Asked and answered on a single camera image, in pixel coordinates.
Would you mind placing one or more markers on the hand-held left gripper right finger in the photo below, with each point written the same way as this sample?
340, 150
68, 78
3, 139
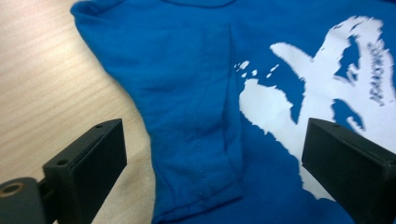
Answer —
351, 171

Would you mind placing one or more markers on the blue t-shirt with white print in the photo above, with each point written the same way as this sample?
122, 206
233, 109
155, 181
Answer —
186, 93

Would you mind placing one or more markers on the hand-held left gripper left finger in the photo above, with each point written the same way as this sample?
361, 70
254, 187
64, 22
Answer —
87, 174

